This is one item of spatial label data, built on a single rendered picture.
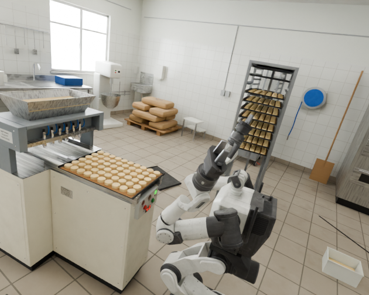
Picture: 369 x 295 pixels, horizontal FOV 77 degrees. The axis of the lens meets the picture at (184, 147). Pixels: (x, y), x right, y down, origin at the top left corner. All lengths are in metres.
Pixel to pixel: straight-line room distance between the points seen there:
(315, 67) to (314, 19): 0.82
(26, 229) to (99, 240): 0.50
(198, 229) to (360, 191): 3.56
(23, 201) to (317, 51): 4.86
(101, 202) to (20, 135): 0.62
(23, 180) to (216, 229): 1.27
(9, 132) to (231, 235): 1.39
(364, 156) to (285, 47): 2.42
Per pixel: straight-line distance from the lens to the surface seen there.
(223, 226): 1.05
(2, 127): 1.79
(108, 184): 1.54
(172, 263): 1.60
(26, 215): 1.96
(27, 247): 2.14
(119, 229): 1.67
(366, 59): 5.13
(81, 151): 2.07
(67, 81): 5.07
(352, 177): 4.29
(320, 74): 5.11
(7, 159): 1.85
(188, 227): 1.07
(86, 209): 1.78
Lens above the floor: 1.71
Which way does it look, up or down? 20 degrees down
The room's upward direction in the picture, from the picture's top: 10 degrees clockwise
